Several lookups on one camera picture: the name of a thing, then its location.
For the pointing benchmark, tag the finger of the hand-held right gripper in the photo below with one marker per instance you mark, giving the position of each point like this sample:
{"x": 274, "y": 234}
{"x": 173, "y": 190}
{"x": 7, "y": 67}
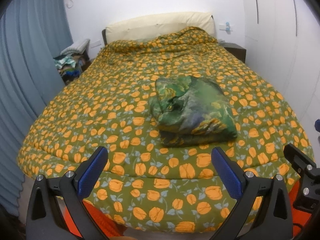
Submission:
{"x": 317, "y": 126}
{"x": 296, "y": 155}

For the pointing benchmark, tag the wall socket with blue plug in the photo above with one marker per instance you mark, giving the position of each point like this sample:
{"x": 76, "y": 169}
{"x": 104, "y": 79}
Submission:
{"x": 226, "y": 27}

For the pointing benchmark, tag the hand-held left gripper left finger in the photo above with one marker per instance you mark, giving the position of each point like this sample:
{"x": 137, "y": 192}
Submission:
{"x": 92, "y": 172}

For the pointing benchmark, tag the cream padded headboard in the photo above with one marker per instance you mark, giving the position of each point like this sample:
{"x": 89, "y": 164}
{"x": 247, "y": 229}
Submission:
{"x": 150, "y": 25}

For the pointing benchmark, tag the green printed padded jacket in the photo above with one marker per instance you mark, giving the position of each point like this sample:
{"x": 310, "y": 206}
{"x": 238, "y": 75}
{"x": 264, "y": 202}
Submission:
{"x": 195, "y": 110}

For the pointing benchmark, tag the white wall switch plate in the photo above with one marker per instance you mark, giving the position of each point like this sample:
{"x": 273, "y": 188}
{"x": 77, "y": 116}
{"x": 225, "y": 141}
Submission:
{"x": 96, "y": 45}

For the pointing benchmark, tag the orange bed sheet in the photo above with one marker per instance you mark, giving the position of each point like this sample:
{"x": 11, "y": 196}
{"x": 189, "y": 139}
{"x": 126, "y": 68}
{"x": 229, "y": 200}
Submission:
{"x": 97, "y": 215}

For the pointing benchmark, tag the blue curtain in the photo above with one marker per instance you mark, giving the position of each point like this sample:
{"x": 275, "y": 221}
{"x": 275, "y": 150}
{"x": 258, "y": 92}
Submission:
{"x": 25, "y": 55}

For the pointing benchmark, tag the pile of clothes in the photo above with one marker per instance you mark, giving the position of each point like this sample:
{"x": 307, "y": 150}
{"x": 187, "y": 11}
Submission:
{"x": 67, "y": 66}

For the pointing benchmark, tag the dark nightstand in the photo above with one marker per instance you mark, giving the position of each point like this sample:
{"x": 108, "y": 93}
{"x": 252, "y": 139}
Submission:
{"x": 236, "y": 51}

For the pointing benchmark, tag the white wardrobe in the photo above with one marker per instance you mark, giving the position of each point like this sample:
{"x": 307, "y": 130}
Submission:
{"x": 275, "y": 30}

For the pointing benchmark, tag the green quilt with orange flowers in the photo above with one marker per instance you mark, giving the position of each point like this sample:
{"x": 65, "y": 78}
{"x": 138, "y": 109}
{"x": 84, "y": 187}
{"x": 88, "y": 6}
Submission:
{"x": 100, "y": 105}

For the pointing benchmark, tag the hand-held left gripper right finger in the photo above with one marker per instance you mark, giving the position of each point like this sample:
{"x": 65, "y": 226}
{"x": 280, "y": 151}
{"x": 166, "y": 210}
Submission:
{"x": 228, "y": 175}

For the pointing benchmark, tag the checked pillow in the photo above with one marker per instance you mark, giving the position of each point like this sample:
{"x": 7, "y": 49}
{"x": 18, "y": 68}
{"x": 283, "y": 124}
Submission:
{"x": 76, "y": 45}

